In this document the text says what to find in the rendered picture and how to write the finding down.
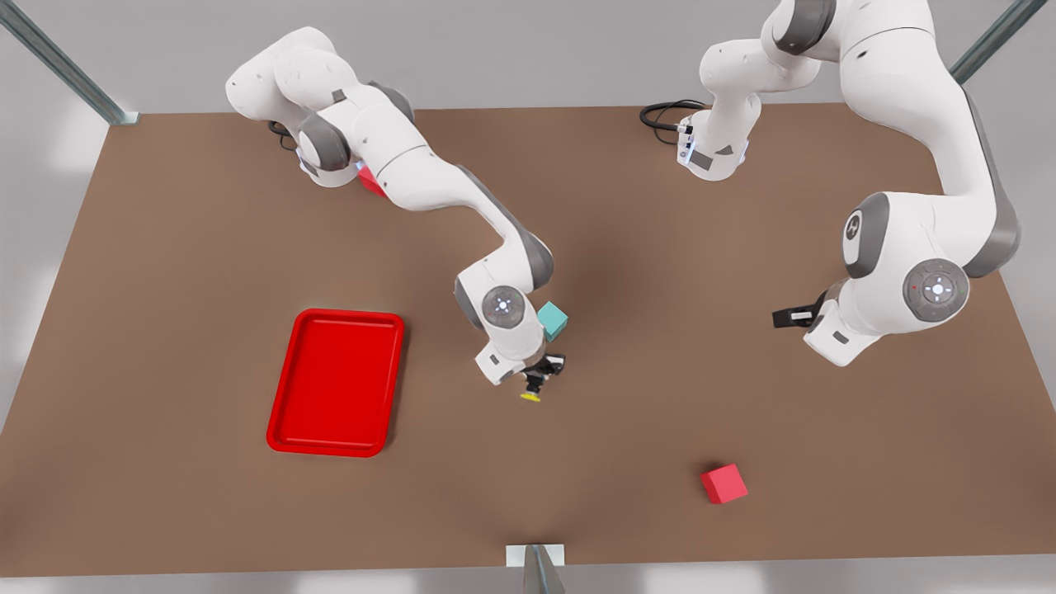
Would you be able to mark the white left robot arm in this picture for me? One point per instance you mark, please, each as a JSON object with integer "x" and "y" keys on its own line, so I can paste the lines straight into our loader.
{"x": 907, "y": 124}

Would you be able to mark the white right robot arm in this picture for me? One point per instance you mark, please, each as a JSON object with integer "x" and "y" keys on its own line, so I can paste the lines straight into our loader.
{"x": 429, "y": 177}

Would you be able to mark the teal cube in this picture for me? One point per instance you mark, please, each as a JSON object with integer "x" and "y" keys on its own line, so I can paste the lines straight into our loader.
{"x": 554, "y": 320}

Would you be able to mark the red cube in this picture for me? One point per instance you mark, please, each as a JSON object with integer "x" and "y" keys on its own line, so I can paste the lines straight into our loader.
{"x": 724, "y": 483}
{"x": 371, "y": 181}

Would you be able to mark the red rectangular tray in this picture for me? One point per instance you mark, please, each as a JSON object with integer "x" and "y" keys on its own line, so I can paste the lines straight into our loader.
{"x": 336, "y": 383}

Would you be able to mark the silver frame post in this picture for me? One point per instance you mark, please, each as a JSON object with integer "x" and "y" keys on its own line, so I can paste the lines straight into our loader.
{"x": 538, "y": 571}
{"x": 994, "y": 37}
{"x": 62, "y": 64}

